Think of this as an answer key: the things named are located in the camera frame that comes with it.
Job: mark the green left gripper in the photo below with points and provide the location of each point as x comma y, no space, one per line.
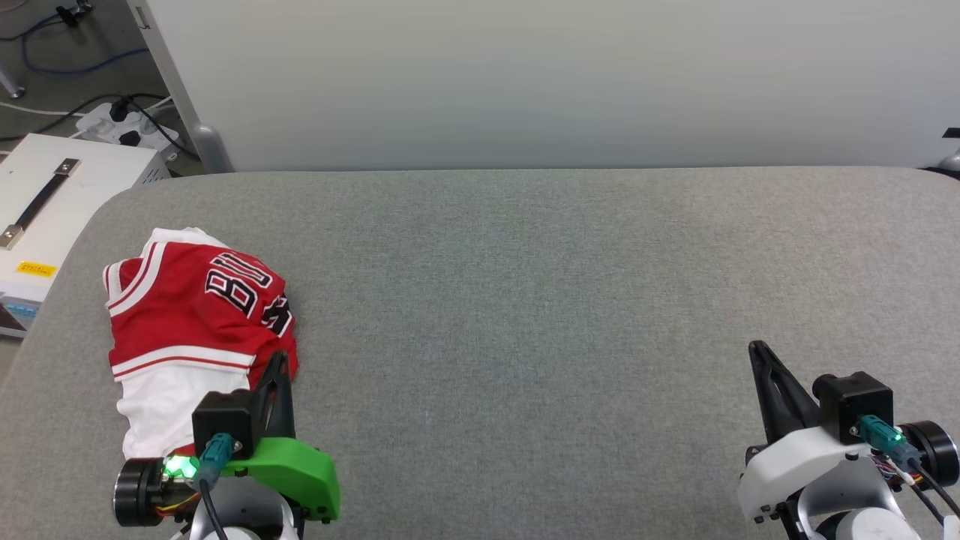
296,466

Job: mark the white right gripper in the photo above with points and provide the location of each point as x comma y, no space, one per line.
787,465

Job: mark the red white Bulls jersey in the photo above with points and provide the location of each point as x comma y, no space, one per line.
187,315

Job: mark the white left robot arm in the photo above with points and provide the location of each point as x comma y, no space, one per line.
247,517

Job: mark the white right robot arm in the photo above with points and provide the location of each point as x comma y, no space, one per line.
862,517

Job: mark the yellow warning label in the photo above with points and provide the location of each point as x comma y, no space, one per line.
36,268

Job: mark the white equipment box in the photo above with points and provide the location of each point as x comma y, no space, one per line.
90,187

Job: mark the grey round stand base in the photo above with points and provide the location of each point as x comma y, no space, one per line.
951,161

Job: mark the white power strip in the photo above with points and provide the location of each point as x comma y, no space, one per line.
101,124

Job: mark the white partition panel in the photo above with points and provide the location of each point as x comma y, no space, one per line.
525,82

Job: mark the black clamp object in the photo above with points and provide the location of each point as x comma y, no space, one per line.
73,11

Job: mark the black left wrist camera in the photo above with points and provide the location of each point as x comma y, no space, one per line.
221,416

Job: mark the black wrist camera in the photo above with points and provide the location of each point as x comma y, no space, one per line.
851,401
221,416

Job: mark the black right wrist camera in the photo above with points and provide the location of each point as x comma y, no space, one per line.
851,401

